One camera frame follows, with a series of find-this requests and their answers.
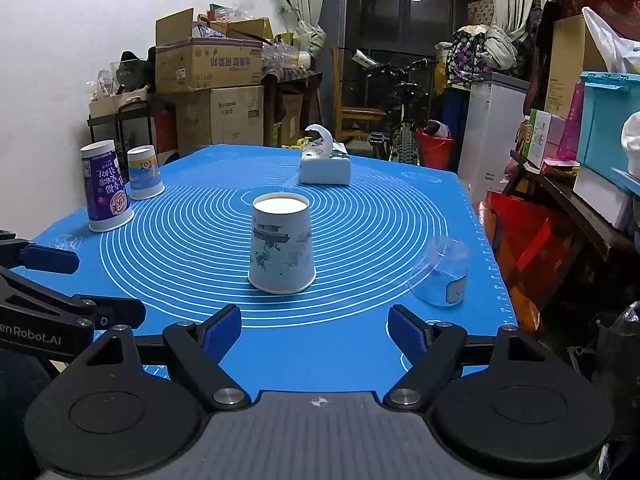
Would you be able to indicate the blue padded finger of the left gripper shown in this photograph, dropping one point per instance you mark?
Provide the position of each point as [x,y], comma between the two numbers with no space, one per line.
[16,252]

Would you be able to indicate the tall brown cardboard box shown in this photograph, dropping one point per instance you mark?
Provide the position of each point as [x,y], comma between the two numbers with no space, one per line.
[573,52]

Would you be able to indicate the teal plastic storage bin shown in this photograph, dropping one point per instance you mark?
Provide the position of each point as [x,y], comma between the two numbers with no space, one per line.
[609,100]

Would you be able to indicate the red shopping bag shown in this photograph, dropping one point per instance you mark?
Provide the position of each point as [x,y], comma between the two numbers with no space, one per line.
[533,248]

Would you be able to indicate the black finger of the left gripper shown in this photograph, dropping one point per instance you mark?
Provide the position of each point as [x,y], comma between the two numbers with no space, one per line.
[106,312]

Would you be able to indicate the purple paper cup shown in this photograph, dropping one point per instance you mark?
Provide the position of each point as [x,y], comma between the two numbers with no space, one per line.
[108,203]

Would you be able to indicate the white printed paper cup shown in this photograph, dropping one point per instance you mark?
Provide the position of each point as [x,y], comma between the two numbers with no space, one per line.
[281,254]

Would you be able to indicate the red bucket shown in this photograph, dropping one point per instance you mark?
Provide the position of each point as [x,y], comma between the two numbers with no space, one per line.
[435,151]

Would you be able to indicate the lower cardboard box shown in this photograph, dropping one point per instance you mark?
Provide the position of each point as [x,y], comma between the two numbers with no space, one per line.
[232,115]

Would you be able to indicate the upper cardboard box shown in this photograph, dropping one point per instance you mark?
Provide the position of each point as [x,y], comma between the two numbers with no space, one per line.
[191,56]

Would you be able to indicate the black metal cart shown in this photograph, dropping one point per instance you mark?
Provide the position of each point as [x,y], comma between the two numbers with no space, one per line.
[131,125]

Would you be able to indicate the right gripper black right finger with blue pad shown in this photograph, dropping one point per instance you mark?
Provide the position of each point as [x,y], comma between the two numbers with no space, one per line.
[432,350]

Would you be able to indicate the black bicycle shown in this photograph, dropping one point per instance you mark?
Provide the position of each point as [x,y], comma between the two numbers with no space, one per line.
[405,108]

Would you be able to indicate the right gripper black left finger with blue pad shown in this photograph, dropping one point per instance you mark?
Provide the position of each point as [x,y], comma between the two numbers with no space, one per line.
[193,354]

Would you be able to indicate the small blue white paper cup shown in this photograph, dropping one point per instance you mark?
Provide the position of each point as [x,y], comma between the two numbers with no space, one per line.
[144,173]

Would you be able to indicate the blue silicone baking mat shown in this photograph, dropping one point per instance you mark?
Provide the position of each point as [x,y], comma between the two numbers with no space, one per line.
[186,255]

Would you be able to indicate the white cloth bundle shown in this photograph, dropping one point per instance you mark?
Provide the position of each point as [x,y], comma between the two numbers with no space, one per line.
[630,140]

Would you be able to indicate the clear plastic cup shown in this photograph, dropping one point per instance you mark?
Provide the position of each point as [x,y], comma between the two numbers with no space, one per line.
[439,277]

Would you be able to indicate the white tissue box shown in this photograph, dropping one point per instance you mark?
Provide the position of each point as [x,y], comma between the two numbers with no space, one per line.
[323,160]

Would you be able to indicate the white chest freezer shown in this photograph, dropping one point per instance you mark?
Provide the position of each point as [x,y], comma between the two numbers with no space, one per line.
[495,113]

